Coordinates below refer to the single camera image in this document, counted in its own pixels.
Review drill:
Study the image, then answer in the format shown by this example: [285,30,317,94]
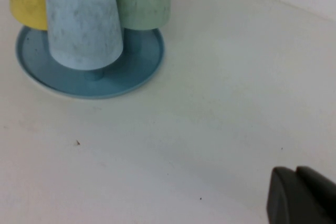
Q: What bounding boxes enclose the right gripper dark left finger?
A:
[266,166,336,224]

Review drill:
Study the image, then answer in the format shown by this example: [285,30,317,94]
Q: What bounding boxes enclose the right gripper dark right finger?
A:
[296,165,336,200]

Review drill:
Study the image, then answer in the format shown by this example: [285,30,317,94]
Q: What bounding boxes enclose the yellow marbled plastic cup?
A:
[9,0,49,31]

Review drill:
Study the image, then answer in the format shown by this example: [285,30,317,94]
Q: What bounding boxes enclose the blue round cup stand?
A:
[15,24,166,100]

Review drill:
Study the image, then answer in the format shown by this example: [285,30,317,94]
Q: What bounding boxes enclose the green marbled plastic cup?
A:
[111,0,172,30]

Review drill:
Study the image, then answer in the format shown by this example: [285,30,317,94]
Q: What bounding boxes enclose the light blue marbled plastic cup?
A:
[44,0,124,71]

